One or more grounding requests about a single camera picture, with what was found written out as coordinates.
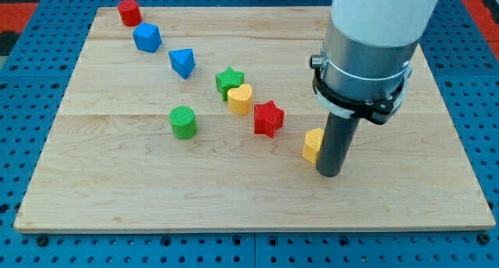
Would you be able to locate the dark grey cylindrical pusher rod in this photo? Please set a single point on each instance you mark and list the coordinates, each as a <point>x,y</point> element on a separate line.
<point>338,135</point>

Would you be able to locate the light wooden board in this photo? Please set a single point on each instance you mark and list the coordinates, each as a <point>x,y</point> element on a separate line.
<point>111,163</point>

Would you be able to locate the blue triangle block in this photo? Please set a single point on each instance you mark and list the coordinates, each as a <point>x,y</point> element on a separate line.
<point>182,61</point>

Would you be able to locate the red star block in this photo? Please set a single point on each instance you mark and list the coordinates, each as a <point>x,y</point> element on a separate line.
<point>268,118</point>

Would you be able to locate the green cylinder block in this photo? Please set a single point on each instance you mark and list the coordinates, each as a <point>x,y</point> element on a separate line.
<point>183,122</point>

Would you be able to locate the green star block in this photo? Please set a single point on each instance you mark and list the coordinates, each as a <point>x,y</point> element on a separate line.
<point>227,80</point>

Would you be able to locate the yellow hexagon block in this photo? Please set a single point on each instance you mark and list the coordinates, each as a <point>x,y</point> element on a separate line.
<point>312,144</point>

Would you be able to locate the yellow heart block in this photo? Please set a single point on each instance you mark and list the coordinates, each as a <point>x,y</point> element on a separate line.
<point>240,99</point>

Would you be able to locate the blue cube block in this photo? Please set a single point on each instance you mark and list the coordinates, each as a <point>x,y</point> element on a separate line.
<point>147,37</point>

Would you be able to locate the red cylinder block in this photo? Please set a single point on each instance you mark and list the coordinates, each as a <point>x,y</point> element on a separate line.
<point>129,11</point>

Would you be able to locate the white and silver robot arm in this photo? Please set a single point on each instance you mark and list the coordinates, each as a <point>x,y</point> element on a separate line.
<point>363,67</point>

